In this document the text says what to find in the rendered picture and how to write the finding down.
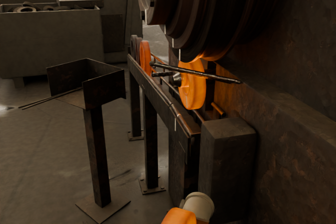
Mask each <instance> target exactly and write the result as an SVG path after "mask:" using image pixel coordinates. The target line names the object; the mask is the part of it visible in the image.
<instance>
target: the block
mask: <svg viewBox="0 0 336 224"><path fill-rule="evenodd" d="M256 142H257V133H256V131H255V130H254V129H253V128H252V127H251V126H250V125H249V124H248V123H247V122H246V121H245V120H244V119H243V118H240V117H234V118H226V119H218V120H210V121H204V122H202V125H201V136H200V155H199V174H198V192H201V193H204V194H206V195H207V196H209V197H210V198H211V200H212V201H213V204H214V212H213V215H212V217H211V218H210V219H209V224H225V223H230V222H234V221H239V220H242V219H244V218H245V217H246V212H247V205H248V198H249V191H250V184H251V177H252V170H253V163H254V156H255V149H256Z"/></svg>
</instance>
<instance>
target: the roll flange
mask: <svg viewBox="0 0 336 224"><path fill-rule="evenodd" d="M278 2H279V0H246V2H245V6H244V9H243V12H242V15H241V18H240V21H239V24H238V26H237V28H236V31H235V33H234V35H233V36H232V38H231V40H230V42H229V43H228V45H227V46H226V47H225V48H224V50H223V51H222V52H220V53H219V54H218V55H216V56H213V57H203V59H204V60H207V61H216V60H220V59H222V58H223V57H225V56H226V55H227V54H228V53H229V52H230V51H231V50H232V49H233V47H234V46H235V45H243V44H247V43H249V42H251V41H253V40H254V39H255V38H257V37H258V36H259V35H260V34H261V32H262V31H263V30H264V29H265V27H266V26H267V24H268V23H269V21H270V19H271V17H272V16H273V14H274V11H275V9H276V7H277V5H278Z"/></svg>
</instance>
